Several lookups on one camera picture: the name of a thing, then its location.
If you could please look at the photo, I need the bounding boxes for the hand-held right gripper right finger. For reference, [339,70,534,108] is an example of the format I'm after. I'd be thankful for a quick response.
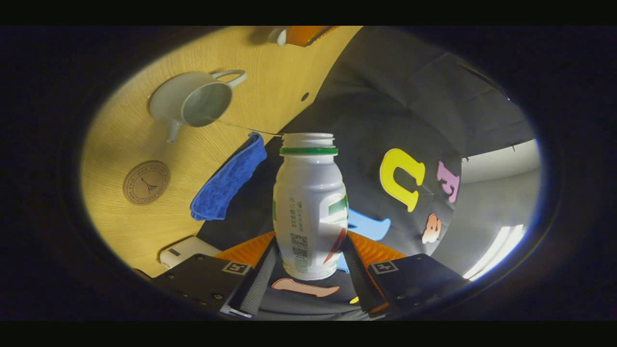
[343,230,467,319]

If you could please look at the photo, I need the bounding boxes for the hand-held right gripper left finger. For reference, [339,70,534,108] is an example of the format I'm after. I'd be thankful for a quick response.
[154,231,279,319]

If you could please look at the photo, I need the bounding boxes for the white water bottle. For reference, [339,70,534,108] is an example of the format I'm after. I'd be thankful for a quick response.
[272,133,349,281]

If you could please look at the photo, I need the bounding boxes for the white teacup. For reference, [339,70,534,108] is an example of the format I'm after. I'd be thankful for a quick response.
[148,70,247,143]

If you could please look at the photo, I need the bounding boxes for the round cork coaster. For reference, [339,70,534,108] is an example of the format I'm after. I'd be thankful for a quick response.
[122,160,171,206]

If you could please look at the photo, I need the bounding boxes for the white toaster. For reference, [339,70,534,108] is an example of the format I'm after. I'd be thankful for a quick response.
[159,236,222,269]

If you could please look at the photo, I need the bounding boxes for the blue towel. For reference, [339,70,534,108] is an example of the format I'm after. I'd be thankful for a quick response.
[190,133,268,221]

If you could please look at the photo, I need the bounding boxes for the ceiling light panel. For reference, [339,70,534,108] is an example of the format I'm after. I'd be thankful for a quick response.
[463,224,526,281]

